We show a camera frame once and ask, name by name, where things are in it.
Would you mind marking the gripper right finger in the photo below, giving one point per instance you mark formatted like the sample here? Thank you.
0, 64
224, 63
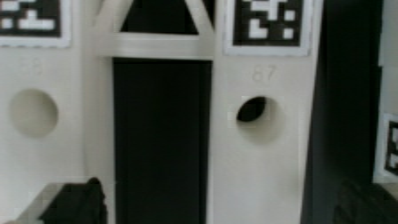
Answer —
366, 205

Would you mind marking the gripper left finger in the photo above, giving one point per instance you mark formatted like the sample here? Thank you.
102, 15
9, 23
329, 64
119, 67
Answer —
68, 204

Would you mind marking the white chair back frame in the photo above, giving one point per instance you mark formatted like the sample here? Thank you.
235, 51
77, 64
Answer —
157, 96

